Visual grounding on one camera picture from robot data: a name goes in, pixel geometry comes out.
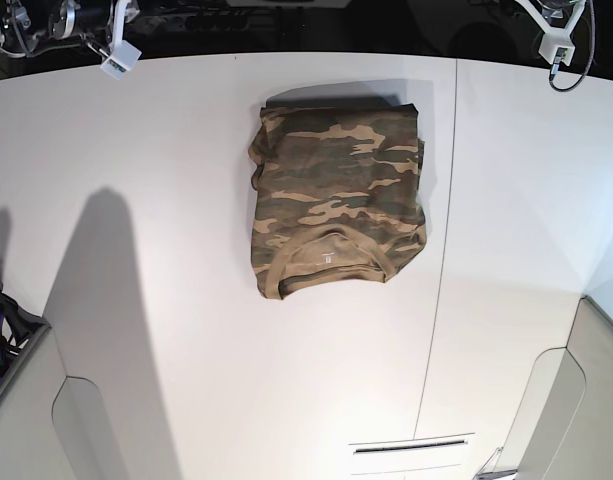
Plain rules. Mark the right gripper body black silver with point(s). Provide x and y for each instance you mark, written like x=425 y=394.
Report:
x=68 y=18

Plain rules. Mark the camouflage T-shirt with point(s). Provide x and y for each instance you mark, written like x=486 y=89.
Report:
x=337 y=196

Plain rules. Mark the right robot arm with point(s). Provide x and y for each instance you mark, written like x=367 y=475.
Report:
x=29 y=29

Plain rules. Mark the black power strip background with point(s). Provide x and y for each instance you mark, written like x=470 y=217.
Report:
x=211 y=21

